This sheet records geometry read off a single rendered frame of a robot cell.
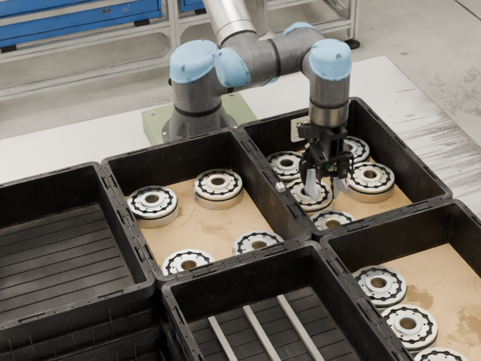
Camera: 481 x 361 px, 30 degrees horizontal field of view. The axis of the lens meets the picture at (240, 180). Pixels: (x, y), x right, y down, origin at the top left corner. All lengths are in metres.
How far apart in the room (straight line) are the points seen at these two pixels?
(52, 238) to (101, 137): 0.56
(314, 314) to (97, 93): 2.40
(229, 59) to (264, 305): 0.46
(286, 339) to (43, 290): 0.47
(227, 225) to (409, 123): 0.73
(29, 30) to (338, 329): 2.31
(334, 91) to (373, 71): 0.93
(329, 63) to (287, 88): 0.87
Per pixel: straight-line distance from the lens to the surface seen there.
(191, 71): 2.06
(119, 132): 2.35
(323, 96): 1.67
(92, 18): 3.67
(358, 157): 1.95
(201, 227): 1.82
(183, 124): 2.15
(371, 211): 1.86
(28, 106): 3.86
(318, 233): 1.65
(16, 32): 3.63
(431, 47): 4.19
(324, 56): 1.63
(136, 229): 1.67
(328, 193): 1.85
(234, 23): 1.72
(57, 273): 1.76
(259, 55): 1.69
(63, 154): 2.30
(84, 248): 1.81
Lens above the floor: 2.00
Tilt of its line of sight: 37 degrees down
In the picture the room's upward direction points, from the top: 2 degrees counter-clockwise
